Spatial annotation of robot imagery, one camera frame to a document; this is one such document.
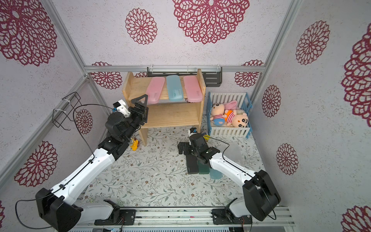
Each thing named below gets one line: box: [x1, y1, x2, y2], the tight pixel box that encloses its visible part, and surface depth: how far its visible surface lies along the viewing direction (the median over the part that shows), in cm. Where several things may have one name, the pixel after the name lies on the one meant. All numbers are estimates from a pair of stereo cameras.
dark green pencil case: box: [198, 160, 210, 175], surface depth 91 cm
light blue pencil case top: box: [166, 74, 184, 102], surface depth 73 cm
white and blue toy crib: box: [206, 91, 253, 139], surface depth 107 cm
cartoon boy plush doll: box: [222, 109, 249, 128], surface depth 104 cm
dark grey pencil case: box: [185, 154, 199, 175], surface depth 91 cm
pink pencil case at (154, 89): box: [145, 76, 166, 105], surface depth 75 cm
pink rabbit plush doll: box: [209, 100, 238, 127], surface depth 107 cm
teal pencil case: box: [209, 167, 224, 180], surface depth 90 cm
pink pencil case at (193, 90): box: [183, 75, 203, 103], surface depth 75 cm
